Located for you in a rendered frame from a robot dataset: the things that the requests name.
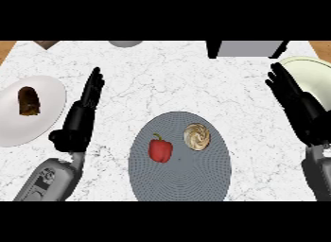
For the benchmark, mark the grey and black appliance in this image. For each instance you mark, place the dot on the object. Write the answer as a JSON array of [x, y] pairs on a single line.
[[247, 48]]

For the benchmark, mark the brown wooden object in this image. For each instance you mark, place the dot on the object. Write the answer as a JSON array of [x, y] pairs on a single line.
[[46, 44]]

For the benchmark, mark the white oval plate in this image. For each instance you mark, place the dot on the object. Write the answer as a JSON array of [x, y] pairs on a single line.
[[22, 110]]

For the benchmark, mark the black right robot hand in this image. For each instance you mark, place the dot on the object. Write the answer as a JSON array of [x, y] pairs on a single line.
[[307, 110]]

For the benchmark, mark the beige swirled cupcake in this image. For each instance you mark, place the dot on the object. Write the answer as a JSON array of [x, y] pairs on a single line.
[[196, 136]]

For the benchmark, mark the red bell pepper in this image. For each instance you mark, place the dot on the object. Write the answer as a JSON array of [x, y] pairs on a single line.
[[161, 151]]

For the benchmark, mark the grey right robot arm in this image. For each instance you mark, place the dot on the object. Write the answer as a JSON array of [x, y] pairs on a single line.
[[325, 173]]

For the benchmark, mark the pale green bowl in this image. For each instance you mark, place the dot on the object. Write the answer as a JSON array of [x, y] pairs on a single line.
[[318, 82]]

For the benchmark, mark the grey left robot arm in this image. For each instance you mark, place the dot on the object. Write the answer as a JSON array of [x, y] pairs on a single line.
[[50, 181]]

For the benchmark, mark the brown bread piece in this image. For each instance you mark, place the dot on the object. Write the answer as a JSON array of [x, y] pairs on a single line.
[[29, 101]]

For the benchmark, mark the grey round object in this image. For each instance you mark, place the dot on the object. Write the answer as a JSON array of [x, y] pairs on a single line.
[[125, 43]]

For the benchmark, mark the round grey placemat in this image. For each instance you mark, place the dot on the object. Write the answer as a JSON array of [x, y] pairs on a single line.
[[180, 157]]

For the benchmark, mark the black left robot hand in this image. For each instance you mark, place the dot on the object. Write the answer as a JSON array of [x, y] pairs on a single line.
[[78, 123]]

